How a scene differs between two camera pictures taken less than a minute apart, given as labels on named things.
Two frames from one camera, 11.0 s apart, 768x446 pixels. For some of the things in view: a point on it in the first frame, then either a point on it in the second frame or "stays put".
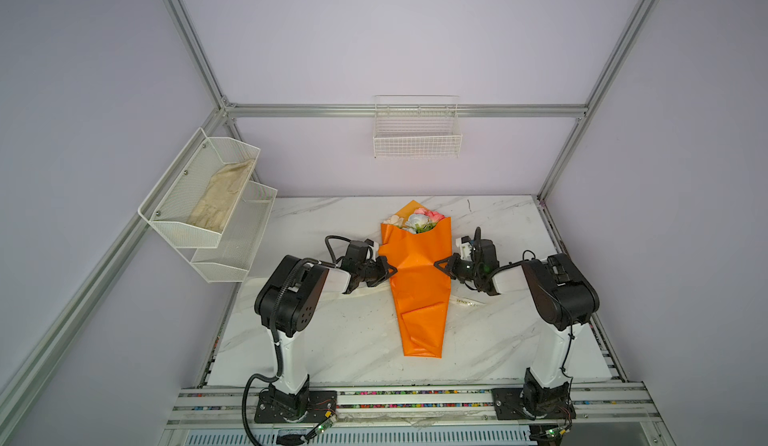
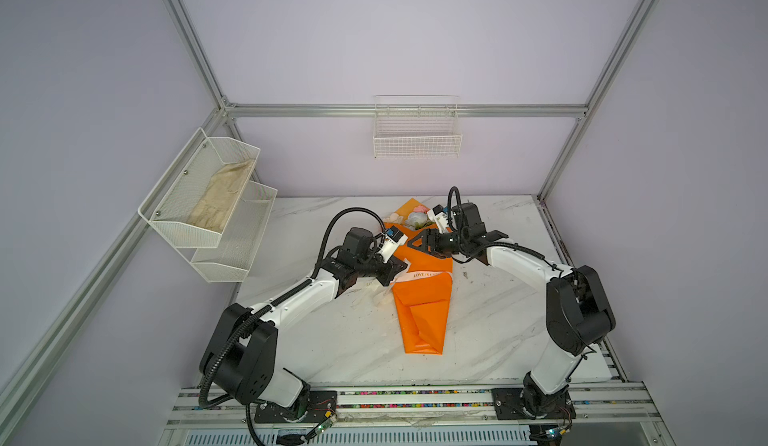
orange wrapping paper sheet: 421,292 stays put
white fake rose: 414,221 stays put
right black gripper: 452,271 -> 427,236
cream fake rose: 394,220 stays put
